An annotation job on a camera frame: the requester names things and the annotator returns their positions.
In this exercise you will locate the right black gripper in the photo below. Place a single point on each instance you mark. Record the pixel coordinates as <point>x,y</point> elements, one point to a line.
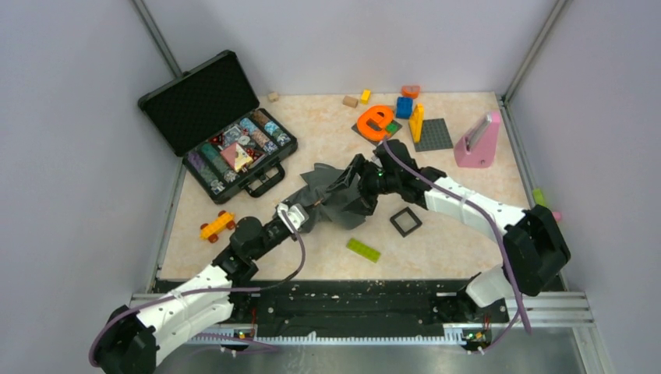
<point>365,202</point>

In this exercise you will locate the blue lego block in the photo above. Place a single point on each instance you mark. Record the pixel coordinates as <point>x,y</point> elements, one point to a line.
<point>404,107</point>

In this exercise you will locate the black square frame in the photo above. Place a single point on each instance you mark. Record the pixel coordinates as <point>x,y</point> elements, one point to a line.
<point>405,222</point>

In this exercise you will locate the black open poker chip case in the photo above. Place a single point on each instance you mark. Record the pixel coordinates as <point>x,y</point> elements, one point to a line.
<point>209,108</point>

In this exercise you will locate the small yellow block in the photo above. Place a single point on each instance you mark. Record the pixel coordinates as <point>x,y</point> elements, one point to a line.
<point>365,96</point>

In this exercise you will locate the small green lego brick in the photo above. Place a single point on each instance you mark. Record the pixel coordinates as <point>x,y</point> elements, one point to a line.
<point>392,128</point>

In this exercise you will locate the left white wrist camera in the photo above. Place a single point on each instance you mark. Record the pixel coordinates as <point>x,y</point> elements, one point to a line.
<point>294,216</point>

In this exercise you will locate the yellow upright lego block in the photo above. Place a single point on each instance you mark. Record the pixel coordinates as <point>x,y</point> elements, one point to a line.
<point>415,122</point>

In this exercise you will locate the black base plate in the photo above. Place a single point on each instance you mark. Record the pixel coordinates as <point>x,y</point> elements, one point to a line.
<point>361,309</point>

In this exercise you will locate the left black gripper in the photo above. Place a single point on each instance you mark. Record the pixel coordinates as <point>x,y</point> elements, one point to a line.
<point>293,237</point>

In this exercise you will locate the green block outside table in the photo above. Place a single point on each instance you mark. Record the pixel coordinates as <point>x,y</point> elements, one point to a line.
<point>538,197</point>

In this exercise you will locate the pink yellow card box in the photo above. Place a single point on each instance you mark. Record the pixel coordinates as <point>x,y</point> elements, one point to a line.
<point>237,157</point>

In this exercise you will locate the grey t-shirt garment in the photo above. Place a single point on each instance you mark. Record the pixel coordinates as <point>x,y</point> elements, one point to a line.
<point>321,178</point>

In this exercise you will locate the white cable duct rail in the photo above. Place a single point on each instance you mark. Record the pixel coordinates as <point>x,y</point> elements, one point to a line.
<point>229,336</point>

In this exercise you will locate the yellow red toy car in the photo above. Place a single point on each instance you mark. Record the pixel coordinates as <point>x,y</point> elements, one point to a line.
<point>224,221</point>

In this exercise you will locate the lime green lego brick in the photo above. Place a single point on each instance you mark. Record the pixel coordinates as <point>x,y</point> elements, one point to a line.
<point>363,250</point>

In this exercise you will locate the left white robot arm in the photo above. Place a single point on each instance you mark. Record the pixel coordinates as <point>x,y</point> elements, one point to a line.
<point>139,339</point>

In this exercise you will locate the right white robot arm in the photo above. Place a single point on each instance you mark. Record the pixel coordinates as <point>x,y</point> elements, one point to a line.
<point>531,245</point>

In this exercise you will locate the large grey lego baseplate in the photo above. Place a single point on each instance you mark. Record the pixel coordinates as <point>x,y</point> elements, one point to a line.
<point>434,136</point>

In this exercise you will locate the small beige wooden cube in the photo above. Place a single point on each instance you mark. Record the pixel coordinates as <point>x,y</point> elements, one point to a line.
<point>272,96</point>

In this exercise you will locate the orange letter e block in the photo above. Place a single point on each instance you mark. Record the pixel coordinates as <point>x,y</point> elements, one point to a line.
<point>381,115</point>

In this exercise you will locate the orange curved toy piece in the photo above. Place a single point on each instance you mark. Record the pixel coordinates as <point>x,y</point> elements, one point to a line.
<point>410,91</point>

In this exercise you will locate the pink wedge stand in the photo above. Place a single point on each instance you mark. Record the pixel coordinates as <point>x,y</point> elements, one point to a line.
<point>477,147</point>

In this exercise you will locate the small dark grey baseplate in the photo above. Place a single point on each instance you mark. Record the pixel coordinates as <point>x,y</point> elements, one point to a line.
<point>381,132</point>

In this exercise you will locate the tan wooden block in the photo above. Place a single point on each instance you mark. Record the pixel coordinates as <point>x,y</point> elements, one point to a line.
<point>351,102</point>

